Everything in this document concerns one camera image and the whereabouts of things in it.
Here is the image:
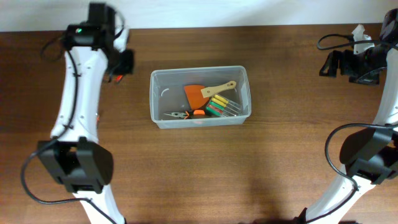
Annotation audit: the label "red handled cutting pliers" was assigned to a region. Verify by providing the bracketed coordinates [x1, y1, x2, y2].
[108, 75, 124, 84]

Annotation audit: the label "orange black needle-nose pliers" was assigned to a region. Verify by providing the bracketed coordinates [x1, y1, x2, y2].
[164, 110, 210, 119]

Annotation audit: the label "orange scraper wooden handle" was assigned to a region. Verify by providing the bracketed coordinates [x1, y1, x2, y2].
[183, 81, 236, 110]

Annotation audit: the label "colourful screwdriver set case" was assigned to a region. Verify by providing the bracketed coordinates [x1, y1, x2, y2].
[205, 95, 243, 117]

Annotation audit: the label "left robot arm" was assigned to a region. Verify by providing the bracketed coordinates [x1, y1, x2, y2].
[34, 2, 134, 223]

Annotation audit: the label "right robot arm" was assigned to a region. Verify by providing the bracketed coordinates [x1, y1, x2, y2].
[293, 9, 397, 223]

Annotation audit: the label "clear plastic container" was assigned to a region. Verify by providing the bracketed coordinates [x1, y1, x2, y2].
[149, 66, 251, 129]

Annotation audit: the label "right black cable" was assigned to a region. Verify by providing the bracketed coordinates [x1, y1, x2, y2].
[306, 33, 398, 224]

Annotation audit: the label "black cable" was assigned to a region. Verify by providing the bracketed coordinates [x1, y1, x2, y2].
[306, 33, 398, 224]
[20, 9, 127, 224]

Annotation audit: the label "left black cable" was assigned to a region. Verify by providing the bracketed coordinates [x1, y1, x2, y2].
[20, 9, 127, 224]

